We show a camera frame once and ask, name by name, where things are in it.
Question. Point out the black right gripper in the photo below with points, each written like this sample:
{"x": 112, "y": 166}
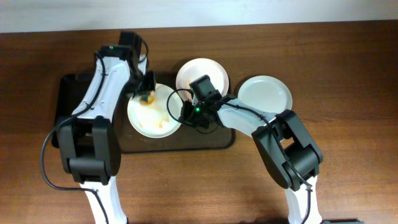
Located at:
{"x": 193, "y": 118}

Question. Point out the black small tray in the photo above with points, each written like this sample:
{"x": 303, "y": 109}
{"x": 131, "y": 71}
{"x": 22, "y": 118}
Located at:
{"x": 73, "y": 88}

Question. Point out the white plate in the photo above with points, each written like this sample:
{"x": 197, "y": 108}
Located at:
{"x": 199, "y": 67}
{"x": 154, "y": 120}
{"x": 266, "y": 93}

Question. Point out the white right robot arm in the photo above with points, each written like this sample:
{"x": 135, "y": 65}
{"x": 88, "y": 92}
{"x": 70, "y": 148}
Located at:
{"x": 288, "y": 151}

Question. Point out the green and yellow sponge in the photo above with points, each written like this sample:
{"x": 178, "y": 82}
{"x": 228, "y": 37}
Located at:
{"x": 147, "y": 98}

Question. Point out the white plate bottom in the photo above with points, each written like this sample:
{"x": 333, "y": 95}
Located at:
{"x": 154, "y": 120}

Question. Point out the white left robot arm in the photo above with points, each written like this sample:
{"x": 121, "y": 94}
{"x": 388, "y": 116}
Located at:
{"x": 95, "y": 169}

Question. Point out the white plate top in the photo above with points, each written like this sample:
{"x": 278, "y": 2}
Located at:
{"x": 199, "y": 67}

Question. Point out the brown large tray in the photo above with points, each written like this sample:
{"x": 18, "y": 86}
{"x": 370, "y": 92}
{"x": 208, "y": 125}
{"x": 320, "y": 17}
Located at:
{"x": 184, "y": 139}

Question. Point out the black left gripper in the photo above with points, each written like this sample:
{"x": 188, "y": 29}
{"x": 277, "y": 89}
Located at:
{"x": 147, "y": 91}

